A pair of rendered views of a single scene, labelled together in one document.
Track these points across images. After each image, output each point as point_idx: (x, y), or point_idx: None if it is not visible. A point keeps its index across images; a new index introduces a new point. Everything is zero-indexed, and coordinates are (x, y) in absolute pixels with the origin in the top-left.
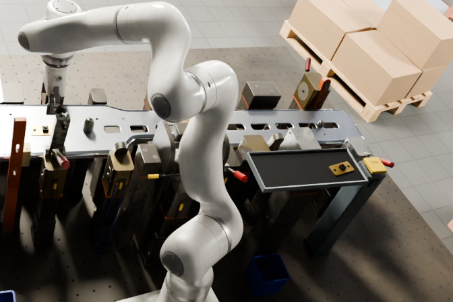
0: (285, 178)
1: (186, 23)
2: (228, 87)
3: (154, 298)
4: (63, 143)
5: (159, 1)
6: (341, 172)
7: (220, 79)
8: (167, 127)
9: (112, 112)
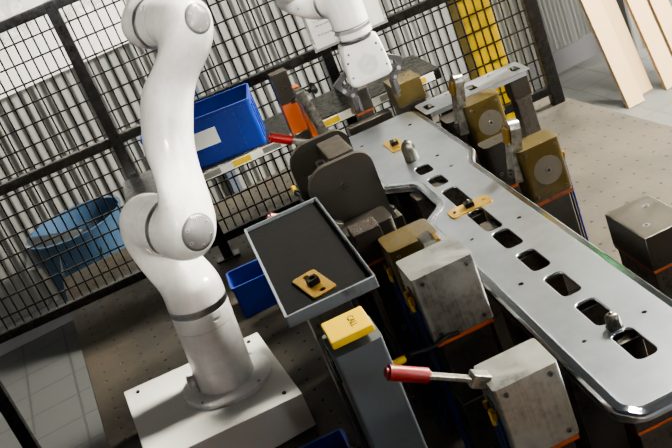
0: (272, 240)
1: None
2: (157, 19)
3: (258, 356)
4: (318, 132)
5: None
6: (300, 285)
7: (153, 6)
8: (324, 133)
9: (458, 156)
